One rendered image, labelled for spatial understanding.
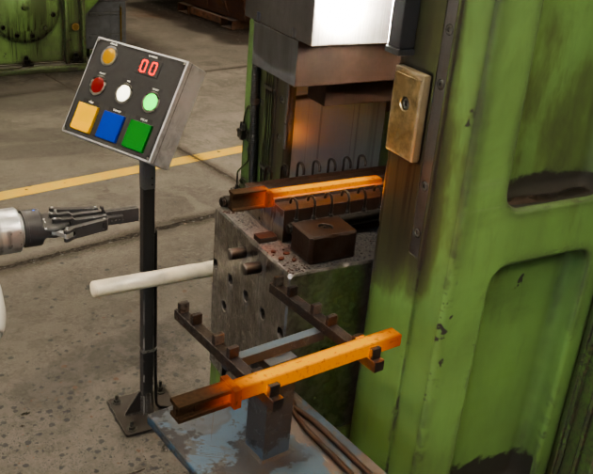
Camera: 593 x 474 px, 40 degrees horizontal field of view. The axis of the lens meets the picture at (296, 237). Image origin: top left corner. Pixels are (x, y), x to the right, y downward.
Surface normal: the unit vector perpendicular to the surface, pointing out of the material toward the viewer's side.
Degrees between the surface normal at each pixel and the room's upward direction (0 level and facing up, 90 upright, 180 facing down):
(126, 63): 60
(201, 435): 0
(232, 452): 0
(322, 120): 90
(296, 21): 90
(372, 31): 90
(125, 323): 0
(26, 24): 94
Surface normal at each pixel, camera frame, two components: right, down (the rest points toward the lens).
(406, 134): -0.87, 0.14
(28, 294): 0.08, -0.90
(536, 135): 0.48, 0.40
